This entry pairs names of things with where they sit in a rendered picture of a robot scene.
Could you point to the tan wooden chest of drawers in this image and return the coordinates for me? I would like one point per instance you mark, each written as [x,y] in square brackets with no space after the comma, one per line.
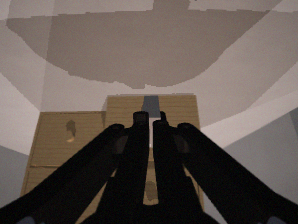
[30,167]

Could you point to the brown wooden drawer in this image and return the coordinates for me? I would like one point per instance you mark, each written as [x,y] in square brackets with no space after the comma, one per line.
[150,194]
[62,135]
[36,177]
[178,109]

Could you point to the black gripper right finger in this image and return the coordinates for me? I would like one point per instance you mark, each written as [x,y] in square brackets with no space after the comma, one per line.
[238,195]

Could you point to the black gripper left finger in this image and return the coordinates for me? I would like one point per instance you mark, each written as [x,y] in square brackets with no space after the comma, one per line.
[65,194]

